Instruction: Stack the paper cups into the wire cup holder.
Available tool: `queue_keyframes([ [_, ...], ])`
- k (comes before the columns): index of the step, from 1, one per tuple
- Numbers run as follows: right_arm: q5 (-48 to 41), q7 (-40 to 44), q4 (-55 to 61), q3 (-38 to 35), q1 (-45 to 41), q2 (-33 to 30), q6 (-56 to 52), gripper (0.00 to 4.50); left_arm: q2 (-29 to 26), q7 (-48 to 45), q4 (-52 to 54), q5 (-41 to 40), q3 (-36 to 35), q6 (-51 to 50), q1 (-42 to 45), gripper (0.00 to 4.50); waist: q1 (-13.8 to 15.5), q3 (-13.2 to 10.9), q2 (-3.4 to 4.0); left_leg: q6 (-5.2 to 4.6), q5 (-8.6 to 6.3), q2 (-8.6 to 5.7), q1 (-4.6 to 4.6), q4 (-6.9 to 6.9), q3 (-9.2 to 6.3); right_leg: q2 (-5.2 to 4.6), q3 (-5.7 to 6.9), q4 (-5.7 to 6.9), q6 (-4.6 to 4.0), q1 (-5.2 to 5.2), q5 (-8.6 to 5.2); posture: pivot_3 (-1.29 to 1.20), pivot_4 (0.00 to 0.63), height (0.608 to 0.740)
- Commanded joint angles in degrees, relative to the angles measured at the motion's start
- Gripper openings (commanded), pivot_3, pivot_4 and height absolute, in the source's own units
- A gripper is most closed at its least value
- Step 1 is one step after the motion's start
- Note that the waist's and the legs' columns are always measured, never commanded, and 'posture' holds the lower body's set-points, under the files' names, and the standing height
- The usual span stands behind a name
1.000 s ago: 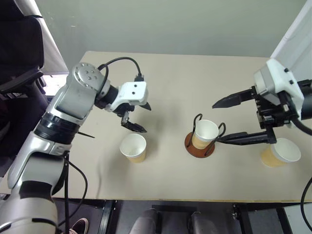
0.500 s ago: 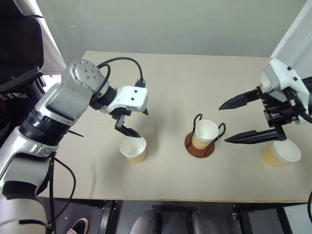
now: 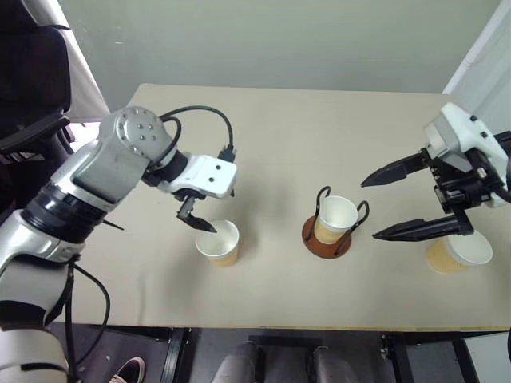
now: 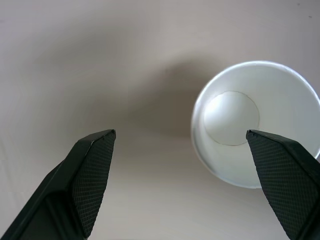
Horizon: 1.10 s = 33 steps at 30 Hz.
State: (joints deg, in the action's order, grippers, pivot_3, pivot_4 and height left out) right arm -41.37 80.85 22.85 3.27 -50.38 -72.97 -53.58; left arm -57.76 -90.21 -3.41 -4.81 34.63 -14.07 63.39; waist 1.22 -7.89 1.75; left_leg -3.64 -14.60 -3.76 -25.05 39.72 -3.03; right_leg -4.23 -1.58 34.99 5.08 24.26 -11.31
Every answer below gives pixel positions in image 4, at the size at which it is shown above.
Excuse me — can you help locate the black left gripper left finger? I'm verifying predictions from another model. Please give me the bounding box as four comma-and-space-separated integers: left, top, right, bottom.
0, 129, 117, 240

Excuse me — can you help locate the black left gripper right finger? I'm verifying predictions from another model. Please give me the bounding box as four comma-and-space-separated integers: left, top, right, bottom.
245, 129, 320, 240

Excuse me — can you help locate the white paper cup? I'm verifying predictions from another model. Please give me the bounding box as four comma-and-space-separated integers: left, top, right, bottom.
190, 59, 320, 190

